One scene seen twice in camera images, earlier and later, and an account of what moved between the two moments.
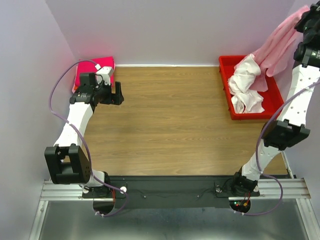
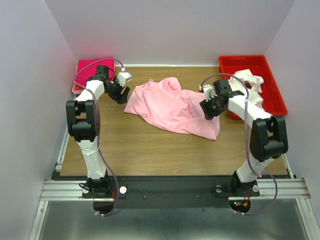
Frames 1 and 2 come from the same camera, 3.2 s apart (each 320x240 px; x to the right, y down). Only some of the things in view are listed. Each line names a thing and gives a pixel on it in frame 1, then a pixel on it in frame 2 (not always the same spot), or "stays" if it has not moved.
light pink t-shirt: x=275 y=54 → x=163 y=102
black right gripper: x=315 y=11 → x=208 y=113
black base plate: x=172 y=192 stays
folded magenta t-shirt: x=87 y=66 stays
